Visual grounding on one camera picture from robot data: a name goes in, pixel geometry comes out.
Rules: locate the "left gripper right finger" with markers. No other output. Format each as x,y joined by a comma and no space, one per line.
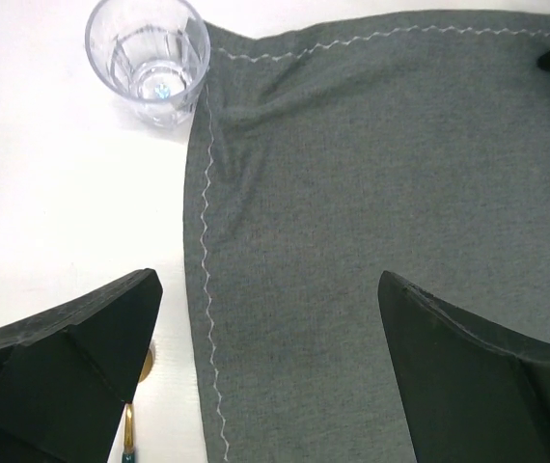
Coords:
472,390

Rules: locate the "clear drinking glass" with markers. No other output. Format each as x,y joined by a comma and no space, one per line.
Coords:
153,55

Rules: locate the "gold spoon green handle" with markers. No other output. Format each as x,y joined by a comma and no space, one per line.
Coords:
129,445

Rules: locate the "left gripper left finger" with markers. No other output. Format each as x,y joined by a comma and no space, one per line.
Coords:
67,373

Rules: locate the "grey cloth placemat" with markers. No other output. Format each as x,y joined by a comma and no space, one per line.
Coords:
417,143

